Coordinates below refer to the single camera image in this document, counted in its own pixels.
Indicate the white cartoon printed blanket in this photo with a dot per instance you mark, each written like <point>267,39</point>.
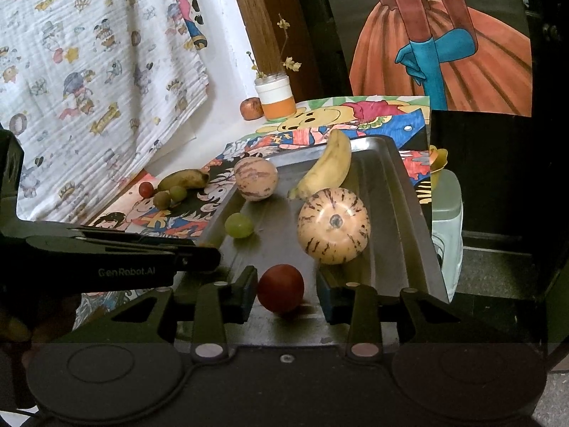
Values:
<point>89,53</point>

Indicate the spotted yellow banana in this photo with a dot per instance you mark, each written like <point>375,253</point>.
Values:
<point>183,179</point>

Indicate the orange dress wall poster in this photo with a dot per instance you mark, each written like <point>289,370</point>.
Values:
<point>466,75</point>

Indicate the yellow banana with sticker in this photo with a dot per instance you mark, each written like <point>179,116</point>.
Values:
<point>324,164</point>

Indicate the small red apple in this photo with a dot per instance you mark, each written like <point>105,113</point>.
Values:
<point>251,108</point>

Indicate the pale green plastic stool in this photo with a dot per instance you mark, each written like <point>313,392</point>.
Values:
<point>449,222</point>

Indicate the wooden door frame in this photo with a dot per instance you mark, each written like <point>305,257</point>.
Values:
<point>262,18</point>

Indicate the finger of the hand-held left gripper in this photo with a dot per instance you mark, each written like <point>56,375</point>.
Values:
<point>142,236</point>
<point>200,259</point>

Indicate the green grape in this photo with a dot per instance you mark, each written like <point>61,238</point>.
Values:
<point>239,224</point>
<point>178,192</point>

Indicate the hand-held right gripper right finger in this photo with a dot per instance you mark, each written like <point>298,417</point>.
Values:
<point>326,298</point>

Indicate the red cherry tomato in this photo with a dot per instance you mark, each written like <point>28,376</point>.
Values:
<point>281,293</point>
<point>145,189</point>

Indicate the yellow plastic container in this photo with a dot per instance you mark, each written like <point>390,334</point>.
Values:
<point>438,160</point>

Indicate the large striped pepino melon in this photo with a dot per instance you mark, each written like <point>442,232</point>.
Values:
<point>333,226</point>

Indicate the metal tray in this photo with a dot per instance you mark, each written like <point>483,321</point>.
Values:
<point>284,235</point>

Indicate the small striped pepino melon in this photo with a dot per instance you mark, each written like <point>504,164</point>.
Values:
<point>255,179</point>

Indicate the yellow flower twig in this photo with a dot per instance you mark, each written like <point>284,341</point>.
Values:
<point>291,64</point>

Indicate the brown longan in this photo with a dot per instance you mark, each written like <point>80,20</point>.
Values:
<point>161,199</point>

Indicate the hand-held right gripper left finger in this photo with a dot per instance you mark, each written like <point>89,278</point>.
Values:
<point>245,296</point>

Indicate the white and orange jar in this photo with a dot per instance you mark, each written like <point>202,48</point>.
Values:
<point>278,106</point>

